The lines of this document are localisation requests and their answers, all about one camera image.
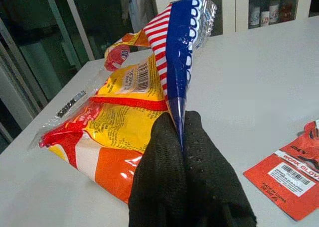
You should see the blue red striped snack wrapper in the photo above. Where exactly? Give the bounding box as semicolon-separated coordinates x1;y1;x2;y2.
144;0;217;158

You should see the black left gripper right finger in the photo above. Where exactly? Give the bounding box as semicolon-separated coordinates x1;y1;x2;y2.
183;111;258;227

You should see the tall white printed jar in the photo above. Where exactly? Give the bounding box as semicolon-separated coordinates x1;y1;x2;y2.
268;0;281;23

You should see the red figurine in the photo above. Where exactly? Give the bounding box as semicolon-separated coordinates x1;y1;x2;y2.
281;2;294;21

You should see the red work glove card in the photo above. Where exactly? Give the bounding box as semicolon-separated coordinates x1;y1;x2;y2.
243;119;319;222

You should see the white glass door cabinet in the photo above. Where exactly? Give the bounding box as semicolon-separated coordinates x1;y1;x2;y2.
152;0;319;36

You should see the yellow orange snack bag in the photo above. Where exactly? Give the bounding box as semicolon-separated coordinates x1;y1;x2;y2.
28;29;172;204

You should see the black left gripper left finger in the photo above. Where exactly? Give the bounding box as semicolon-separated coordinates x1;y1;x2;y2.
128;112;188;227

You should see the dark glass sliding door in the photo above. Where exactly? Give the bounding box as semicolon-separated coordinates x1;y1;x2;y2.
0;0;135;153

